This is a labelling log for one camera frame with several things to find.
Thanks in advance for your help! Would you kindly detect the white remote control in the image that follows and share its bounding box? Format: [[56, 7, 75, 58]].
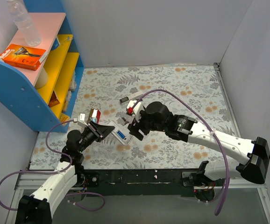
[[108, 121, 133, 146]]

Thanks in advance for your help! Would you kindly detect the blue battery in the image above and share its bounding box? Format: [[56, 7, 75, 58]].
[[117, 131, 126, 140]]

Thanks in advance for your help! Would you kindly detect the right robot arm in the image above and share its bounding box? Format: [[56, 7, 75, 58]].
[[127, 100, 270, 186]]

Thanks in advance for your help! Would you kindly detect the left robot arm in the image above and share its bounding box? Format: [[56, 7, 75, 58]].
[[15, 121, 115, 224]]

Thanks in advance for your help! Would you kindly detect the pile of batteries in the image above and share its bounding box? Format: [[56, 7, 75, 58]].
[[121, 117, 129, 125]]

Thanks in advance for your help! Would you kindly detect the red box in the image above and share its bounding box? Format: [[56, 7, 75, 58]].
[[88, 109, 101, 124]]

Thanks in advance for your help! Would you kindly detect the floral table mat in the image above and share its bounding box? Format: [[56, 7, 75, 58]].
[[29, 65, 246, 170]]

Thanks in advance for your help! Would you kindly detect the blue yellow shelf unit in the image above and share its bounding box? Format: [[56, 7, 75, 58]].
[[0, 0, 84, 133]]

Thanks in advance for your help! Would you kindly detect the orange razor box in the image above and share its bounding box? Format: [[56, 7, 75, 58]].
[[0, 44, 48, 71]]

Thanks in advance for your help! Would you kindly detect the clear plastic bottle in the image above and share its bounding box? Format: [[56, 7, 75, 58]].
[[7, 0, 42, 47]]

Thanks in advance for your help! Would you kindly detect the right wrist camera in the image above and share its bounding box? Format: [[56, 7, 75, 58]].
[[126, 100, 144, 122]]

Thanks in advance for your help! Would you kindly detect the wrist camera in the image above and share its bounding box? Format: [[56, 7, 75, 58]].
[[126, 100, 144, 122], [78, 113, 88, 127]]

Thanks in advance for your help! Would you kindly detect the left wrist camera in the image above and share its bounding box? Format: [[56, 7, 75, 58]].
[[78, 113, 88, 127]]

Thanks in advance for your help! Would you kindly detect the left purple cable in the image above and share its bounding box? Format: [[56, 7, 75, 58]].
[[0, 119, 106, 211]]

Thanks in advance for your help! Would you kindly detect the purple cable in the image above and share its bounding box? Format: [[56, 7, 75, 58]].
[[0, 119, 106, 211], [128, 89, 231, 216]]

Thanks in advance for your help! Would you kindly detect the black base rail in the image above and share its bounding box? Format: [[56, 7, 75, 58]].
[[74, 168, 211, 196]]

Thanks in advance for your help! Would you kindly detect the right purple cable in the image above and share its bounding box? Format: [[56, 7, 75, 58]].
[[128, 89, 231, 216]]

